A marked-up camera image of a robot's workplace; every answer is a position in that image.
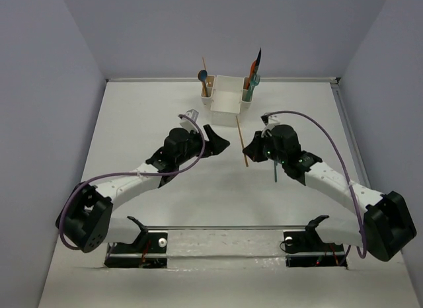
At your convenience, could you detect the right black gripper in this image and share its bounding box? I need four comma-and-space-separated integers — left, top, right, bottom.
242, 130, 286, 165

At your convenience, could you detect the long teal chopstick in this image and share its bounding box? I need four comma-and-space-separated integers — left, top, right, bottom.
273, 161, 278, 183

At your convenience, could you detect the white utensil caddy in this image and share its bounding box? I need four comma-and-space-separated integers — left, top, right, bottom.
201, 75, 252, 128

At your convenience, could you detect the orange spoon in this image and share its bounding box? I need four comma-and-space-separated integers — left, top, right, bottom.
198, 69, 209, 98

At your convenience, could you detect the teal plastic knife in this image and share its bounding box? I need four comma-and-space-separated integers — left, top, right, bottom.
245, 80, 256, 102

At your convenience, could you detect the blue spoon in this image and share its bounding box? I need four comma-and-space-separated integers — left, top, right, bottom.
198, 69, 210, 97

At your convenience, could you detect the teal plastic fork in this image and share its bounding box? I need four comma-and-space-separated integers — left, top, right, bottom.
245, 74, 260, 102

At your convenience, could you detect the orange plastic knife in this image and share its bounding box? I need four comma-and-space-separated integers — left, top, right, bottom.
245, 58, 259, 90

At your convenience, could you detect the black handled steel knife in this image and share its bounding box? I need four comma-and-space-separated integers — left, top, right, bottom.
245, 49, 262, 89

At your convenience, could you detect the long orange chopstick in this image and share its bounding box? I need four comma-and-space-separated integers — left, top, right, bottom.
235, 116, 249, 168

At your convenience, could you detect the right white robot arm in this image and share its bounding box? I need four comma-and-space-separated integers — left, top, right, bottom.
243, 124, 417, 262

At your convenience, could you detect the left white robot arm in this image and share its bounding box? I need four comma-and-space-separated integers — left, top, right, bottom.
56, 123, 230, 253

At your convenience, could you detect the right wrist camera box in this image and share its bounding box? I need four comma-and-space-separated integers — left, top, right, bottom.
260, 113, 280, 134

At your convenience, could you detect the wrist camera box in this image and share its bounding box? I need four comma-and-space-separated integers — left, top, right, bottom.
260, 113, 280, 134
178, 109, 199, 132

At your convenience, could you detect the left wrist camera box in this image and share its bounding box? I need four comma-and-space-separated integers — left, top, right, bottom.
178, 109, 199, 132

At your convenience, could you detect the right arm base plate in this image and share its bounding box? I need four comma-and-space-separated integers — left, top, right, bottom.
279, 231, 348, 268

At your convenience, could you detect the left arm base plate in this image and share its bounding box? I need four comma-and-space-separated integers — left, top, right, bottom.
104, 231, 168, 269

